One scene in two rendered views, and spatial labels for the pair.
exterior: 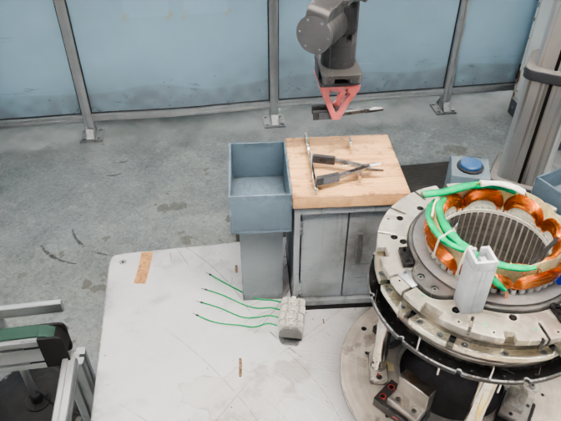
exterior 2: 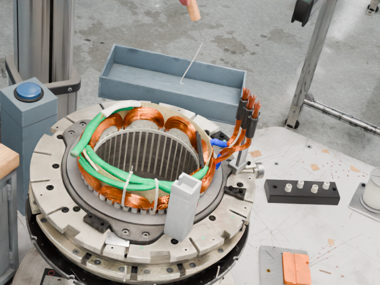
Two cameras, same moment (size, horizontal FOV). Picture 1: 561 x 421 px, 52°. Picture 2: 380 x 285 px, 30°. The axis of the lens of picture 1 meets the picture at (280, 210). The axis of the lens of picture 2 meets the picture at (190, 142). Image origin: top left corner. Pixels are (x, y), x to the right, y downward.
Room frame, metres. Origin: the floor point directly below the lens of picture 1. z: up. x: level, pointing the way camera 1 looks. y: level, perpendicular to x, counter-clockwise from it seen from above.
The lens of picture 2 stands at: (0.18, 0.31, 1.79)
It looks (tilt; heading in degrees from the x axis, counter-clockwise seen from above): 41 degrees down; 299
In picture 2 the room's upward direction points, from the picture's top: 11 degrees clockwise
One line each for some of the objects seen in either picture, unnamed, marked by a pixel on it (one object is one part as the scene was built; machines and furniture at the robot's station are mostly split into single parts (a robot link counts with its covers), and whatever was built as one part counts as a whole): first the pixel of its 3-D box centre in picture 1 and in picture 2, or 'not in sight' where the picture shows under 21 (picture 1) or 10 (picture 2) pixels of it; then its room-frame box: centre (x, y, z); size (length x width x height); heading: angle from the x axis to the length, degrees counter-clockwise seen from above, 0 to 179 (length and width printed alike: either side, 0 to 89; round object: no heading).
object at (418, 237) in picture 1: (482, 274); (141, 194); (0.59, -0.30, 1.05); 0.22 x 0.22 x 0.12
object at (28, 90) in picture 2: (471, 164); (29, 90); (0.89, -0.36, 1.04); 0.04 x 0.04 x 0.01
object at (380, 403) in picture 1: (401, 406); not in sight; (0.52, -0.20, 0.81); 0.08 x 0.05 x 0.02; 45
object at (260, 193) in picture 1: (260, 227); not in sight; (0.84, 0.04, 0.92); 0.17 x 0.11 x 0.28; 4
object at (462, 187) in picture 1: (468, 189); (99, 125); (0.66, -0.27, 1.15); 0.15 x 0.04 x 0.02; 93
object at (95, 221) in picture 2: (406, 256); (96, 221); (0.57, -0.17, 1.10); 0.03 x 0.01 x 0.01; 3
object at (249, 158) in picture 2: not in sight; (245, 172); (0.49, -0.42, 1.07); 0.04 x 0.02 x 0.05; 141
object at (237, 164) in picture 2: not in sight; (244, 138); (0.50, -0.40, 1.15); 0.03 x 0.02 x 0.12; 85
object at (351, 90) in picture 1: (336, 91); not in sight; (0.88, -0.09, 1.19); 0.07 x 0.07 x 0.09; 5
